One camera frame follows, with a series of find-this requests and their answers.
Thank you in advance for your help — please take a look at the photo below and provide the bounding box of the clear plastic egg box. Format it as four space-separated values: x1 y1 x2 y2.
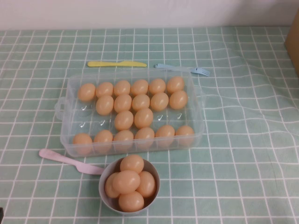
54 68 207 156

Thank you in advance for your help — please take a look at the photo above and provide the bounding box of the orange plastic egg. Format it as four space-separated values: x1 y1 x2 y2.
148 78 167 95
104 172 121 199
132 93 151 112
130 79 149 96
120 154 145 175
166 76 185 94
93 129 114 154
175 125 195 146
95 95 114 116
113 130 135 152
134 107 154 129
72 133 93 156
169 90 189 110
134 127 155 150
77 83 96 101
112 170 141 194
118 191 145 212
114 110 135 131
150 92 169 111
135 171 157 198
114 93 133 113
113 80 131 97
95 82 114 98
155 125 176 147

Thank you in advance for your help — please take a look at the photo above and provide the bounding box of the brown cardboard box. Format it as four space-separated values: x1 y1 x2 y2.
284 15 299 77

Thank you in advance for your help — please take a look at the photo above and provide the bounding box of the pink plastic knife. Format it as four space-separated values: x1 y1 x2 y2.
38 148 105 175

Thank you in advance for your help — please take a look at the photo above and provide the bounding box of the grey round bowl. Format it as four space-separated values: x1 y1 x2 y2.
99 158 161 213

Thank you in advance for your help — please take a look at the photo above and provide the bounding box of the yellow plastic knife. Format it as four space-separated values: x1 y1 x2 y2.
87 61 148 68

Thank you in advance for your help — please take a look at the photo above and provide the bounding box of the green checkered tablecloth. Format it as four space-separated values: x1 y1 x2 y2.
0 27 299 224

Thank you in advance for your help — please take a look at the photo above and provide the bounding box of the blue plastic fork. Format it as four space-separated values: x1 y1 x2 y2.
153 63 211 77

